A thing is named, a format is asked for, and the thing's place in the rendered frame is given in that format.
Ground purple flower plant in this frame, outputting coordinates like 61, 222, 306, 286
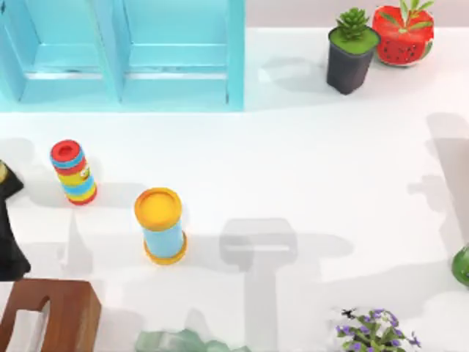
331, 307, 422, 352

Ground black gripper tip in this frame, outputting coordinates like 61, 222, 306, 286
0, 159, 32, 282

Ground dark grey plant pot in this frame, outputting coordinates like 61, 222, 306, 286
326, 7, 380, 96

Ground light blue rack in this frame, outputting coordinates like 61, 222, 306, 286
0, 0, 245, 113

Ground green round object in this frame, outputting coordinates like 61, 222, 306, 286
451, 243, 469, 287

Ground brown wooden box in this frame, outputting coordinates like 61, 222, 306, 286
0, 278, 102, 352

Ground red yellow blue striped can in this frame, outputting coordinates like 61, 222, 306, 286
50, 139, 98, 207

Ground blue and yellow can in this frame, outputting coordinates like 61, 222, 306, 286
133, 187, 188, 265

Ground red watermelon plant pot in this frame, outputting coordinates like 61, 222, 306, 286
372, 0, 435, 68

